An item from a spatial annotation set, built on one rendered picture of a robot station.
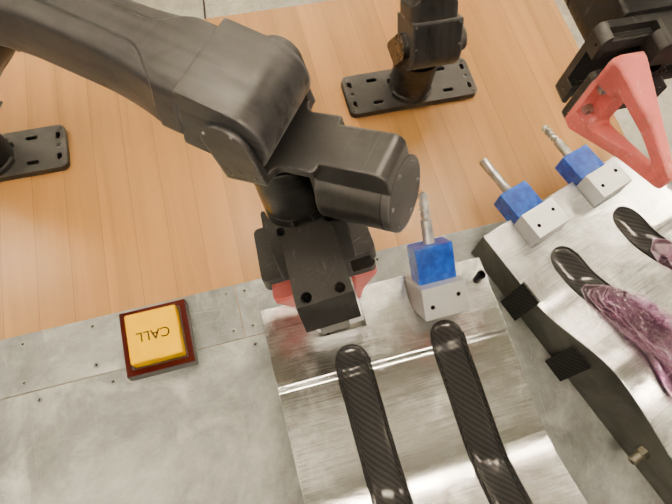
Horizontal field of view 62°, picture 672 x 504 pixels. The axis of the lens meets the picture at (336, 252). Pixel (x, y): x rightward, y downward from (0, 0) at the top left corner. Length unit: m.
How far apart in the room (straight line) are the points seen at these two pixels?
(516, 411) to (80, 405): 0.49
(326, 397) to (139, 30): 0.39
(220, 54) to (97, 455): 0.49
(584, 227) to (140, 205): 0.58
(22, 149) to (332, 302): 0.59
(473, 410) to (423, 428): 0.06
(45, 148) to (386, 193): 0.59
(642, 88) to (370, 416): 0.40
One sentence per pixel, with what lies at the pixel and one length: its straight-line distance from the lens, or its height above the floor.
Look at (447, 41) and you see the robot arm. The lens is 0.76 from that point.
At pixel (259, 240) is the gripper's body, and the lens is 0.51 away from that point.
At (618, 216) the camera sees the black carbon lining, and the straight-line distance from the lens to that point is 0.81.
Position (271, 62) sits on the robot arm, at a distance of 0.37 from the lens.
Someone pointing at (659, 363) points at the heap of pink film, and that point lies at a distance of 0.69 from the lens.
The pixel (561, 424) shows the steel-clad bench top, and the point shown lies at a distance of 0.75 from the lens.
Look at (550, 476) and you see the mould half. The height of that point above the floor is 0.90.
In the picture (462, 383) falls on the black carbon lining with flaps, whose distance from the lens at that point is 0.63.
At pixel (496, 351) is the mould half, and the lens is 0.64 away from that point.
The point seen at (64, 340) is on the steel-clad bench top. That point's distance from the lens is 0.75.
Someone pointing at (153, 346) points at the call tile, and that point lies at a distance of 0.68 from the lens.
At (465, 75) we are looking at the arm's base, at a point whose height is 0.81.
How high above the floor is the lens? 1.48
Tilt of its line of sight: 67 degrees down
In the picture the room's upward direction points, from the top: 8 degrees clockwise
